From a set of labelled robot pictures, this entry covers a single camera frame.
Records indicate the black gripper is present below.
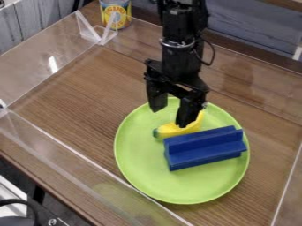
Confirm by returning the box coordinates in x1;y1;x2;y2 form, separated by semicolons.
144;41;209;128

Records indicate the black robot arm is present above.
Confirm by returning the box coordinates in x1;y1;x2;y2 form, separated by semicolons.
144;0;208;128

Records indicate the yellow toy banana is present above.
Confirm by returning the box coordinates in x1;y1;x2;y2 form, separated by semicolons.
152;110;205;139

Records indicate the green round plate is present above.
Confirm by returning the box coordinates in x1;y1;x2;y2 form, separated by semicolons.
114;97;249;205

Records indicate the blue plastic block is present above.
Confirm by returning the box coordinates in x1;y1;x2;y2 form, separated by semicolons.
164;125;247;171

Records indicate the yellow labelled tin can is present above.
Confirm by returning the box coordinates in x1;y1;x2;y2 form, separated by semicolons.
98;0;132;30

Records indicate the black device with knob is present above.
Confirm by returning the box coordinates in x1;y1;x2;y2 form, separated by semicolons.
0;203;90;226

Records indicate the clear acrylic enclosure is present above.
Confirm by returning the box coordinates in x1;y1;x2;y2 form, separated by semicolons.
0;5;302;226

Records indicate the black cable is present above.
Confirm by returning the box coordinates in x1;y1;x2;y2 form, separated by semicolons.
0;198;41;222

